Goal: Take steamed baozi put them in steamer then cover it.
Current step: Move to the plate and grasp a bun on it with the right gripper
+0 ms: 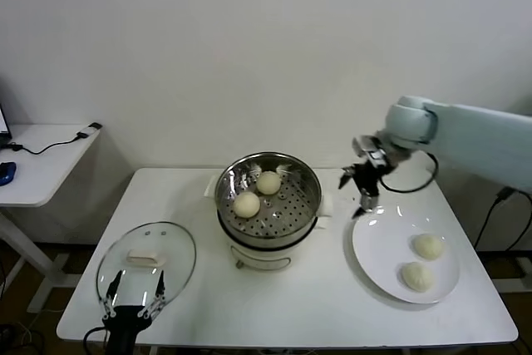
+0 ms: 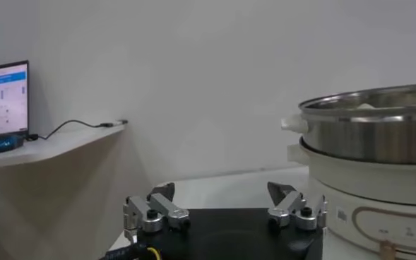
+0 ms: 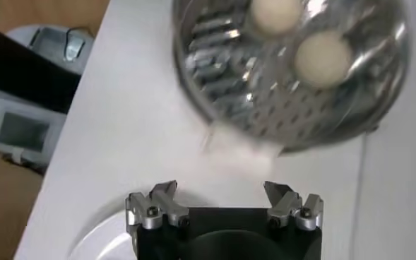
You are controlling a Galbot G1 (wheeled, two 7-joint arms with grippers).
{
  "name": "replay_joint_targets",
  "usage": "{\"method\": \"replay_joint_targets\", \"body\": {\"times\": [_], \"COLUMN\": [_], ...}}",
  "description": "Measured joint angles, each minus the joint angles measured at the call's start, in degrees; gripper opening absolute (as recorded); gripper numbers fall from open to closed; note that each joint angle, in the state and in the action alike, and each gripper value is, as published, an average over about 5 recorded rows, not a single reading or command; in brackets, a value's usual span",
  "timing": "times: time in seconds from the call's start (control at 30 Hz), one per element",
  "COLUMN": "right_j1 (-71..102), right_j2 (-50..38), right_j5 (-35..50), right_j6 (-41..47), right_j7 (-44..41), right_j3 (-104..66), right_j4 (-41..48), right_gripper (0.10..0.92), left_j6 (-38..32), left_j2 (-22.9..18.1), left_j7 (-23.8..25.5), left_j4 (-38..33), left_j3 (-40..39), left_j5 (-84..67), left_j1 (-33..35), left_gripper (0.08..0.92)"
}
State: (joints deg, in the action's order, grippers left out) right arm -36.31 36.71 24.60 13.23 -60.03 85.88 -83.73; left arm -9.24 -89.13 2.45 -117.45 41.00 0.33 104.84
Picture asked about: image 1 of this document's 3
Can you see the white steamed baozi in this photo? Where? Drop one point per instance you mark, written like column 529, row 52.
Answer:
column 428, row 246
column 268, row 183
column 417, row 276
column 246, row 204

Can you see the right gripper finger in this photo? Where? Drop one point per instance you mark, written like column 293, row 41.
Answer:
column 367, row 201
column 349, row 173

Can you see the white round plate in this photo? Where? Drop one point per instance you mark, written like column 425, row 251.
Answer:
column 382, row 255

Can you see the white electric cooker pot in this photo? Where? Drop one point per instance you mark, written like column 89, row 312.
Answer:
column 259, row 257

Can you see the white side desk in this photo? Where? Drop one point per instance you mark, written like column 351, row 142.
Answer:
column 41, row 172

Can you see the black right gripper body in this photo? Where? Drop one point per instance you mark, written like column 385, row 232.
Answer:
column 369, row 178

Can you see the blue handheld device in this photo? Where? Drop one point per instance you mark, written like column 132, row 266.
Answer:
column 7, row 173

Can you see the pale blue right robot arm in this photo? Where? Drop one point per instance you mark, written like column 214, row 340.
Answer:
column 478, row 139

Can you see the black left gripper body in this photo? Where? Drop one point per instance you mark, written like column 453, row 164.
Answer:
column 122, row 321

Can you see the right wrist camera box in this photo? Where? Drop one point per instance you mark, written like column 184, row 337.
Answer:
column 370, row 149

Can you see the stainless steel steamer basket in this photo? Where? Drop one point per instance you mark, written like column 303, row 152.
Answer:
column 299, row 188

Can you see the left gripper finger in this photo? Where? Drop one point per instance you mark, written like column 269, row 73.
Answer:
column 110, row 303
column 160, row 299

